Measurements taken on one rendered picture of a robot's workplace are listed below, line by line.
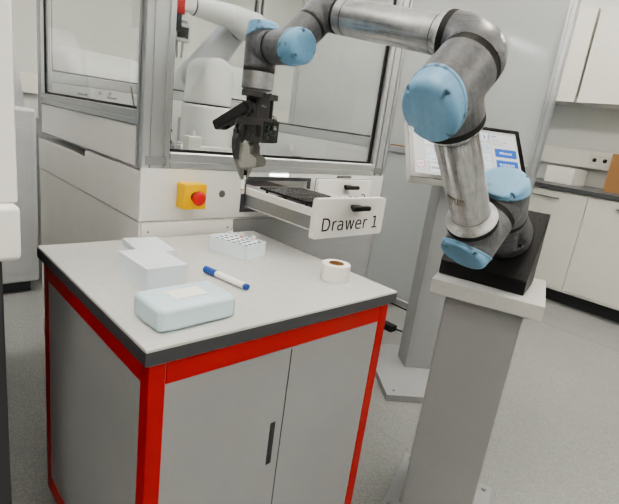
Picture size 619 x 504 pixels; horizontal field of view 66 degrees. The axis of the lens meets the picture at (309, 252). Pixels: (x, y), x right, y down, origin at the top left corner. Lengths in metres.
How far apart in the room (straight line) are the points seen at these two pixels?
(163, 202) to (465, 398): 1.00
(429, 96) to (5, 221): 0.77
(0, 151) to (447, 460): 1.35
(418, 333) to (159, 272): 1.60
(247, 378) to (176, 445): 0.16
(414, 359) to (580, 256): 2.06
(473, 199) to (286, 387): 0.54
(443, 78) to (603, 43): 3.76
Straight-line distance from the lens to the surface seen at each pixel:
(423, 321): 2.32
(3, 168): 1.00
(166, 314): 0.79
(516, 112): 2.91
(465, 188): 1.01
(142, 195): 1.34
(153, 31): 1.34
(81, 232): 1.80
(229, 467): 1.02
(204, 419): 0.90
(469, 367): 1.41
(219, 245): 1.25
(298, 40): 1.08
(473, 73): 0.87
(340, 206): 1.30
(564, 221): 4.12
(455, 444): 1.53
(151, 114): 1.33
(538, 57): 2.92
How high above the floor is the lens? 1.12
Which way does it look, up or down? 15 degrees down
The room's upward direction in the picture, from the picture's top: 8 degrees clockwise
